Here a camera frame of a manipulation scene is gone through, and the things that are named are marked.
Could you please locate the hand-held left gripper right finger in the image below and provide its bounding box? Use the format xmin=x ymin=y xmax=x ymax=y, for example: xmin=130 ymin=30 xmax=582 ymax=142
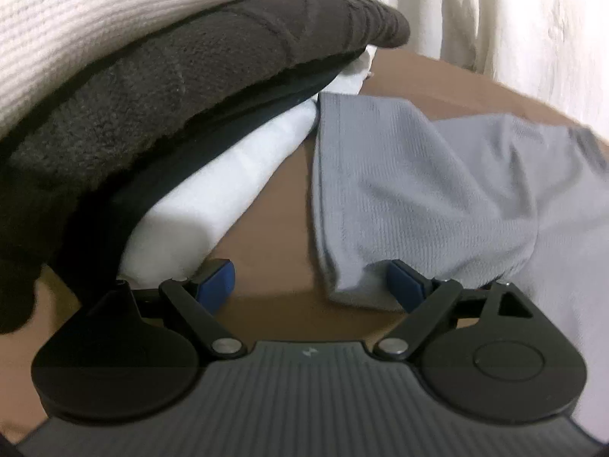
xmin=373 ymin=260 xmax=536 ymax=361

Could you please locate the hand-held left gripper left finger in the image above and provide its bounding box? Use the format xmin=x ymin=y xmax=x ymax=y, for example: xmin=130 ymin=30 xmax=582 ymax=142
xmin=86 ymin=258 xmax=247 ymax=359

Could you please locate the light grey-blue sweater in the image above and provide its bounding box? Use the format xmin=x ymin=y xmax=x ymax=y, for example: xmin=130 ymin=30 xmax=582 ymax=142
xmin=311 ymin=91 xmax=609 ymax=443

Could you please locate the white folded garment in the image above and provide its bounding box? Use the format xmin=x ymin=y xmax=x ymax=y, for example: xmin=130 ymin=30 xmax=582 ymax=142
xmin=116 ymin=52 xmax=375 ymax=292

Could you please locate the black folded garment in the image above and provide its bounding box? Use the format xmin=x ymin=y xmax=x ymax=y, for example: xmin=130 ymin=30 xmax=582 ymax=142
xmin=48 ymin=53 xmax=363 ymax=306

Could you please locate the brown fleece sweater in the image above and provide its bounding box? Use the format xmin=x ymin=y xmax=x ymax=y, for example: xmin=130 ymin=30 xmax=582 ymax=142
xmin=0 ymin=0 xmax=411 ymax=335

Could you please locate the cream ribbed knit sweater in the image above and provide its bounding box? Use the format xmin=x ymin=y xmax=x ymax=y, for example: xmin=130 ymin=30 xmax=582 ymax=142
xmin=0 ymin=0 xmax=392 ymax=130

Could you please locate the white buttoned coat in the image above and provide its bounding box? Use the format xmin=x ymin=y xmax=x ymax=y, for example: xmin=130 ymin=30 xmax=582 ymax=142
xmin=359 ymin=0 xmax=609 ymax=142

